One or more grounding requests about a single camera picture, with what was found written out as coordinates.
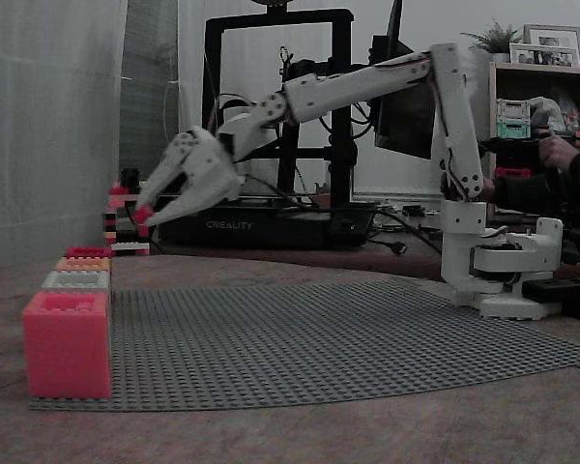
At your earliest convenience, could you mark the person's hand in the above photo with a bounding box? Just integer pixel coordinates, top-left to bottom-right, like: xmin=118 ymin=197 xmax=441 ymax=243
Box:
xmin=537 ymin=133 xmax=580 ymax=171

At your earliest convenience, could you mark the clear plastic bag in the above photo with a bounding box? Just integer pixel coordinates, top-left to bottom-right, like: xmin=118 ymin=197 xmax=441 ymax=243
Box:
xmin=529 ymin=85 xmax=580 ymax=131

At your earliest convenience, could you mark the red black brick tower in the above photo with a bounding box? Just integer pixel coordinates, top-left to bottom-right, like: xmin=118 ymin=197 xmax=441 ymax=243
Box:
xmin=103 ymin=179 xmax=151 ymax=257

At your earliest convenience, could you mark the wooden shelf unit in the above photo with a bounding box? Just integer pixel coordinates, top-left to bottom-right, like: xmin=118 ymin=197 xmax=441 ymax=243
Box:
xmin=487 ymin=60 xmax=580 ymax=156

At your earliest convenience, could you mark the potted green plant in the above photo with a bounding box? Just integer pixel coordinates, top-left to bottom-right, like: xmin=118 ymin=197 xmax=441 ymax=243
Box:
xmin=460 ymin=18 xmax=523 ymax=64

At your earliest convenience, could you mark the large pink brick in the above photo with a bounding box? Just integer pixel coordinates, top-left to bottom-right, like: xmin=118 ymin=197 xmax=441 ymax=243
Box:
xmin=21 ymin=291 xmax=113 ymax=400

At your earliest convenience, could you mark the grey brick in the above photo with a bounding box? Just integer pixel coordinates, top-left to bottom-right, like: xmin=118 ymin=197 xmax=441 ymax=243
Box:
xmin=41 ymin=270 xmax=112 ymax=293

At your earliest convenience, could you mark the white sheer curtain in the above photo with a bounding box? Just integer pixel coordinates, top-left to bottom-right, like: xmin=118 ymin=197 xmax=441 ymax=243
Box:
xmin=0 ymin=0 xmax=130 ymax=273

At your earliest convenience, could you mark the black computer monitor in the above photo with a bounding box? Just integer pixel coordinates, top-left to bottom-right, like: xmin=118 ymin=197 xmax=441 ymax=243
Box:
xmin=367 ymin=0 xmax=441 ymax=160

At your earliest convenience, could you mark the black cable with plug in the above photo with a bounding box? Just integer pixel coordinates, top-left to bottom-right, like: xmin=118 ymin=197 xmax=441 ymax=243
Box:
xmin=365 ymin=211 xmax=445 ymax=257

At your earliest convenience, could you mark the grey studded baseplate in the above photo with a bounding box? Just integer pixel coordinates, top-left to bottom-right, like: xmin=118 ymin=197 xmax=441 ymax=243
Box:
xmin=27 ymin=277 xmax=580 ymax=412

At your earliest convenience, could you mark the dark sleeved forearm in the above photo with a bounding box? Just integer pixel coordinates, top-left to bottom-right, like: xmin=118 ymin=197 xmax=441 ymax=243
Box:
xmin=491 ymin=150 xmax=580 ymax=217

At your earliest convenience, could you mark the black Creality 3D printer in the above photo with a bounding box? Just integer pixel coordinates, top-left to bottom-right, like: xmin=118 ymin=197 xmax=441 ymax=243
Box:
xmin=155 ymin=0 xmax=386 ymax=251

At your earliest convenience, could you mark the black leader arm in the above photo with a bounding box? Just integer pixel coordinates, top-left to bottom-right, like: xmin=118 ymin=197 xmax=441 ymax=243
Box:
xmin=478 ymin=135 xmax=545 ymax=181

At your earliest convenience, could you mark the orange brick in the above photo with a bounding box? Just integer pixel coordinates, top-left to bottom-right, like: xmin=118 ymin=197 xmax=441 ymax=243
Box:
xmin=53 ymin=256 xmax=112 ymax=273

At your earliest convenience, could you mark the small white picture frame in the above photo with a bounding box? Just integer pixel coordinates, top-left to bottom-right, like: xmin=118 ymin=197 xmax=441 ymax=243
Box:
xmin=508 ymin=42 xmax=580 ymax=69

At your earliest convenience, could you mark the white and green crate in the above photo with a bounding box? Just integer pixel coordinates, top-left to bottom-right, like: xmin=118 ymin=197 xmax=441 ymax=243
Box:
xmin=495 ymin=98 xmax=533 ymax=139

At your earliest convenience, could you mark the black power strip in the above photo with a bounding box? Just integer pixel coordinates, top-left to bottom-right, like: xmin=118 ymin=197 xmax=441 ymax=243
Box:
xmin=521 ymin=277 xmax=580 ymax=306

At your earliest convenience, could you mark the large white picture frame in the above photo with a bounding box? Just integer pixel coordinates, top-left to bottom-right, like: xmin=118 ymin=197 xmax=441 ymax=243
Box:
xmin=522 ymin=23 xmax=580 ymax=69

